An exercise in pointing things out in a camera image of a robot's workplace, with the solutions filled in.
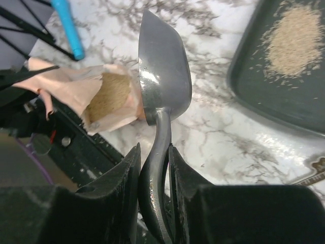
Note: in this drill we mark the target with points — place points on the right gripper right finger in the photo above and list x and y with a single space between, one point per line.
208 213

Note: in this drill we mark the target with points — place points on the blue plastic handle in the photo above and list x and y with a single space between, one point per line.
62 7

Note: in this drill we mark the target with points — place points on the silver metal scoop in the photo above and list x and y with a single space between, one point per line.
166 90

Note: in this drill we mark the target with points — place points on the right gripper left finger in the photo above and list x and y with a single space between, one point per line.
103 211

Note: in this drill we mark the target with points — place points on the pink cat litter bag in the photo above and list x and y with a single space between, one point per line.
104 97

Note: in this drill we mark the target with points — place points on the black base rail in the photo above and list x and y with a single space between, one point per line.
82 158

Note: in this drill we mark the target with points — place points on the beige litter pile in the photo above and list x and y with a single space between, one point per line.
295 43

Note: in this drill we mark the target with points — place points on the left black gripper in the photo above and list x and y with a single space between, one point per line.
15 94

